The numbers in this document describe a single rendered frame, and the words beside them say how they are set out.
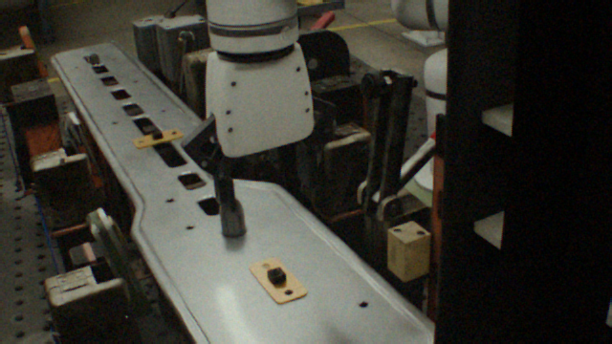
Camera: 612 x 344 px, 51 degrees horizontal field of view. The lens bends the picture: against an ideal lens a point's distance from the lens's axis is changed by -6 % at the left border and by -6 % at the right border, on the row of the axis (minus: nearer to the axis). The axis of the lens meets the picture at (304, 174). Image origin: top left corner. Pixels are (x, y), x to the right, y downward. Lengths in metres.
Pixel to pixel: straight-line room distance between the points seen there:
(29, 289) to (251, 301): 0.73
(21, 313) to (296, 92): 0.83
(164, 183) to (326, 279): 0.34
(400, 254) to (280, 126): 0.19
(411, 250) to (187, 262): 0.27
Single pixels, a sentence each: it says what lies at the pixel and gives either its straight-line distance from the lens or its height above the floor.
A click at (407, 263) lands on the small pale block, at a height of 1.04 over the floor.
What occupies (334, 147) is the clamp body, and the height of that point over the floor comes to 1.06.
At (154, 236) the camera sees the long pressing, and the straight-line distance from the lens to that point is 0.89.
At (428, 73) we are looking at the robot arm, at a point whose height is 1.03.
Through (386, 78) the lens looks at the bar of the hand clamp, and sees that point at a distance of 0.74.
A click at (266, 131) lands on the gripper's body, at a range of 0.66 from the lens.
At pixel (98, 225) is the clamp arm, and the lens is 0.71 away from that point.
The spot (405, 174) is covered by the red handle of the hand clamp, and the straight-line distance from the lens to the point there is 0.80.
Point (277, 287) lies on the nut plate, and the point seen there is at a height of 1.00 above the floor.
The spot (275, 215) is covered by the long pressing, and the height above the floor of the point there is 1.00.
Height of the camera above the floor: 1.46
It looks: 28 degrees down
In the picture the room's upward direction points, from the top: 4 degrees counter-clockwise
